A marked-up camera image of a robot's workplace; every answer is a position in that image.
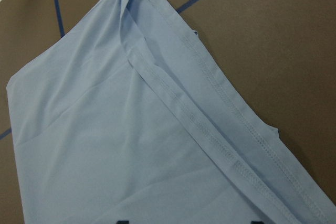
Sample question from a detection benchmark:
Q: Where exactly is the light blue t-shirt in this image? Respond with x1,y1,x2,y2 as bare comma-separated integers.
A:
6,0,335,223

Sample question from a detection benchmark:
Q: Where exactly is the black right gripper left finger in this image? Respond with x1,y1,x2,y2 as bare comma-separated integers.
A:
116,220,130,224

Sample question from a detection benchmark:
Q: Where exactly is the brown paper table cover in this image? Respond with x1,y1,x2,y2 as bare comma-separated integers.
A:
1,0,335,223

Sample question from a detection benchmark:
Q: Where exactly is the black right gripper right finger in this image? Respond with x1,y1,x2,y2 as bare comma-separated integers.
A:
250,220,265,224

